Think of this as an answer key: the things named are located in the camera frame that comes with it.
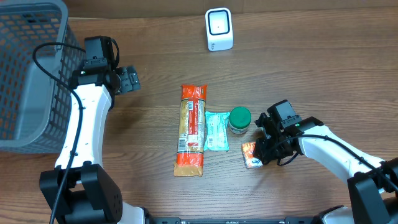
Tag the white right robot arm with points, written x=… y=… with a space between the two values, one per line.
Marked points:
x=366 y=176

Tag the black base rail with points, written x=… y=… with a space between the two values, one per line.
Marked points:
x=286 y=220

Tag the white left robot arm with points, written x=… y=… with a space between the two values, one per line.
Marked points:
x=78 y=189

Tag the long orange noodle package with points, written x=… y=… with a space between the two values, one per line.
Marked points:
x=191 y=135

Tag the grey plastic mesh basket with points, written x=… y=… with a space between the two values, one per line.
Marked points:
x=35 y=110

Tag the teal tissue packet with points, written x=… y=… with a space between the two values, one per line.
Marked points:
x=216 y=131

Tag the white barcode scanner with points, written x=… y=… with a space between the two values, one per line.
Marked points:
x=219 y=29

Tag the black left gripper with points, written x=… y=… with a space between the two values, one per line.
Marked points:
x=129 y=80

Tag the green lidded jar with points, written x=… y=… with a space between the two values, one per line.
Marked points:
x=239 y=120

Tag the small orange snack packet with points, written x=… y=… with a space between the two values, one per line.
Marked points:
x=249 y=159

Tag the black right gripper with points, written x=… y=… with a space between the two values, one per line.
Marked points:
x=260 y=149

